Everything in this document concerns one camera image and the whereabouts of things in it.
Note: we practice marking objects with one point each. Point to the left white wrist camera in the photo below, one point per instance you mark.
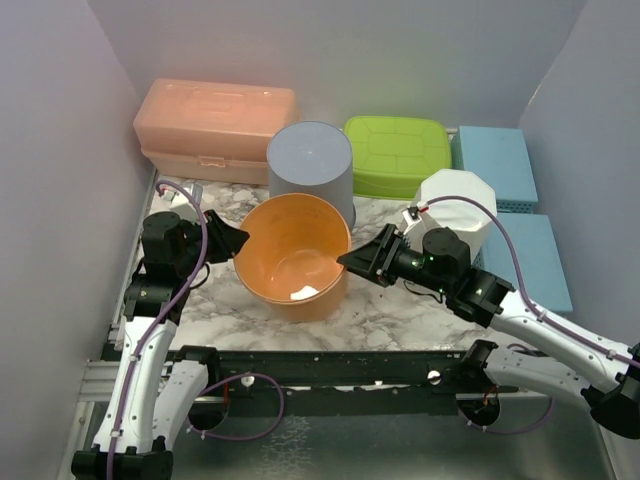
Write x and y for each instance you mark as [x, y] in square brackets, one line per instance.
[179, 204]

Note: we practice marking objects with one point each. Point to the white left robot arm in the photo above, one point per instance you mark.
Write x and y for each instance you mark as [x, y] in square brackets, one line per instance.
[135, 439]

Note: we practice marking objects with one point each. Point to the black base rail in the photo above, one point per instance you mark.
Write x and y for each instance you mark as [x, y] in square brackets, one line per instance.
[263, 383]

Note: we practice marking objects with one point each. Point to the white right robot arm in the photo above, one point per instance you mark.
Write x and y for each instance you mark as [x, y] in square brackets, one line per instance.
[575, 365]

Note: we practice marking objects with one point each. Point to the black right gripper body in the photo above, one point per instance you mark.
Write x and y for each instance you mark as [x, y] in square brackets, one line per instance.
[411, 267]

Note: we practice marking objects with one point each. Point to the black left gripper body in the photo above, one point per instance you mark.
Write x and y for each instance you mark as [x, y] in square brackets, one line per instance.
[190, 261]

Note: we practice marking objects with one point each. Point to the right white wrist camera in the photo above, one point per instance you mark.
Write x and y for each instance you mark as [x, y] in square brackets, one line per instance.
[416, 221]

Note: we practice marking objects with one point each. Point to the white faceted bin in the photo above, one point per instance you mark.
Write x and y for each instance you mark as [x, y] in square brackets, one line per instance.
[452, 196]

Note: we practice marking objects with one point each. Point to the green plastic tray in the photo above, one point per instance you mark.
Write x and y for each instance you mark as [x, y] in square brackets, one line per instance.
[392, 156]

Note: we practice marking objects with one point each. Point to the large blue perforated basket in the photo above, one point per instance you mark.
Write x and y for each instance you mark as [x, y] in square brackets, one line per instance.
[500, 158]

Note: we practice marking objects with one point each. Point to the orange round bin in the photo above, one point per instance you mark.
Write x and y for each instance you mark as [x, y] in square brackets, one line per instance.
[290, 259]

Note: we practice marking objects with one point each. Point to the blue-grey round bin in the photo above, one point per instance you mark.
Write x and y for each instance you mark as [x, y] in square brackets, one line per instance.
[314, 158]

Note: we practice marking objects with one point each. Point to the small blue perforated basket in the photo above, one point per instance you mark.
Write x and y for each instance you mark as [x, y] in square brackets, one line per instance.
[538, 257]

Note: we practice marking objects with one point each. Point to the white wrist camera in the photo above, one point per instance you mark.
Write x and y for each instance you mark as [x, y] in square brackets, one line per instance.
[179, 204]
[416, 221]

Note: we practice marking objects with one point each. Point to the orange plastic toolbox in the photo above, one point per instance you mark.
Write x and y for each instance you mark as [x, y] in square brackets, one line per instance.
[212, 131]

